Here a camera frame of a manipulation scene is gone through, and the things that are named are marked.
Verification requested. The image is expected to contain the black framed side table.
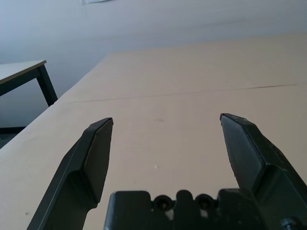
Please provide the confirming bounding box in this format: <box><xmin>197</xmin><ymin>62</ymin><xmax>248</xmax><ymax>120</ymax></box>
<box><xmin>0</xmin><ymin>59</ymin><xmax>59</xmax><ymax>135</ymax></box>

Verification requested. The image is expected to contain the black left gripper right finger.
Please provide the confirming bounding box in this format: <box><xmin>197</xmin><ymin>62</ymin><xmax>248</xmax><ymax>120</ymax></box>
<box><xmin>220</xmin><ymin>113</ymin><xmax>307</xmax><ymax>230</ymax></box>

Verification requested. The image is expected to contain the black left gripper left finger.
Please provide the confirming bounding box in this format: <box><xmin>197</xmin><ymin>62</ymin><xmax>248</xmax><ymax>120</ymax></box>
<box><xmin>26</xmin><ymin>117</ymin><xmax>114</xmax><ymax>230</ymax></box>

